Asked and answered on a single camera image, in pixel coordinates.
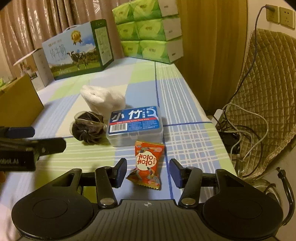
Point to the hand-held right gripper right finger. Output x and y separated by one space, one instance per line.
175 172

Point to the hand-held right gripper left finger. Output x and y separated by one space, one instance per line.
121 172

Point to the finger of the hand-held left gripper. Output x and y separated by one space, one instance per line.
19 132
50 146

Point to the red snack packet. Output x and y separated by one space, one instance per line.
148 162

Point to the brown cardboard box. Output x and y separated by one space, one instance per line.
20 102

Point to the brown mesh scrunchie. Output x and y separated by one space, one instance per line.
87 128

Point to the clear box with blue label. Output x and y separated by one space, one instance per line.
135 125

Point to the small white photo-print box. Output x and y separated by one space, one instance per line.
40 69

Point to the white power strip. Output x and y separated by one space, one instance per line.
218 117

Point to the rolled white cloth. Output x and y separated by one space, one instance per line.
104 98

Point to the blue milk carton box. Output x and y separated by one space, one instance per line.
74 53

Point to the pink-brown curtain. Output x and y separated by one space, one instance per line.
46 18

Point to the quilted brown cushion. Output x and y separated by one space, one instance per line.
272 92

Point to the golden curtain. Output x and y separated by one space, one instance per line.
208 46

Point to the stack of green tissue packs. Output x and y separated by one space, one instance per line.
148 30

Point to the wall socket with plug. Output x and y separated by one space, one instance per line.
272 15

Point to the empty wall socket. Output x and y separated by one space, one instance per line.
288 17

